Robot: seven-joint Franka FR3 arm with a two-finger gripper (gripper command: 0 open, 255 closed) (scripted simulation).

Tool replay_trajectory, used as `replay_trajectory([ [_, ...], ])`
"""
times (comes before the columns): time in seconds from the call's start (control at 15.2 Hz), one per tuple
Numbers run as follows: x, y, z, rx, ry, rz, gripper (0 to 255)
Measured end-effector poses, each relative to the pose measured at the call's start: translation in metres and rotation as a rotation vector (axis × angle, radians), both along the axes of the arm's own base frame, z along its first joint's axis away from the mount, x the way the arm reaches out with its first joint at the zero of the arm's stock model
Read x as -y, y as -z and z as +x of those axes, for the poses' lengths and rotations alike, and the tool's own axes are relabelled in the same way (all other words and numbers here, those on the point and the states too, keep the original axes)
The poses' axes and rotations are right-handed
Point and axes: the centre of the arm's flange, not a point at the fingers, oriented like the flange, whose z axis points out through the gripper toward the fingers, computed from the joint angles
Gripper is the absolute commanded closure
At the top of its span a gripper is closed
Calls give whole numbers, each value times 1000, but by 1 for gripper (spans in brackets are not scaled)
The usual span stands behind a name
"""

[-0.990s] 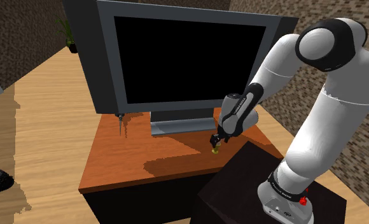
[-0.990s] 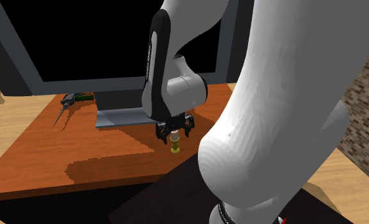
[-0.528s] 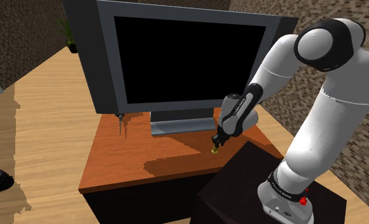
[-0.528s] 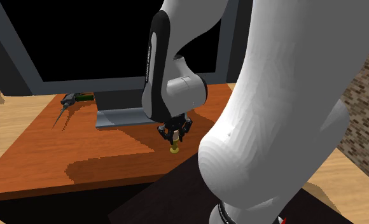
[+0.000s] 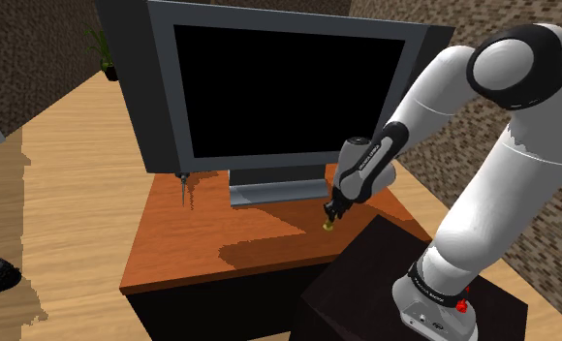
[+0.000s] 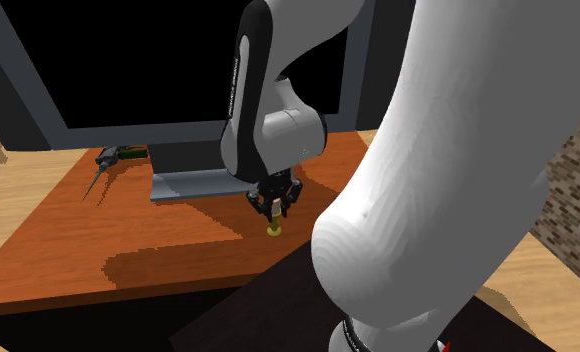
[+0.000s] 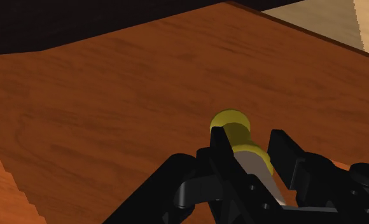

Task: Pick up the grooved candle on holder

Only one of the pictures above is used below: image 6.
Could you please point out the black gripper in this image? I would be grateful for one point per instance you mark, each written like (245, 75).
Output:
(275, 184)

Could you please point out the small beige and yellow peg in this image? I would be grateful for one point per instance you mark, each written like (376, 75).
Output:
(275, 222)

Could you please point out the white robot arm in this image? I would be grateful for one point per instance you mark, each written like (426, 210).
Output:
(446, 161)

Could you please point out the dark robot stand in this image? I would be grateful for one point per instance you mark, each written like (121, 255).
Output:
(270, 312)

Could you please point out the brown wooden desk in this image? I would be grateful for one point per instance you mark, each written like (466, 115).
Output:
(124, 244)

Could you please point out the grey framed black monitor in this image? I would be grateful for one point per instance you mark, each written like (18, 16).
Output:
(139, 63)

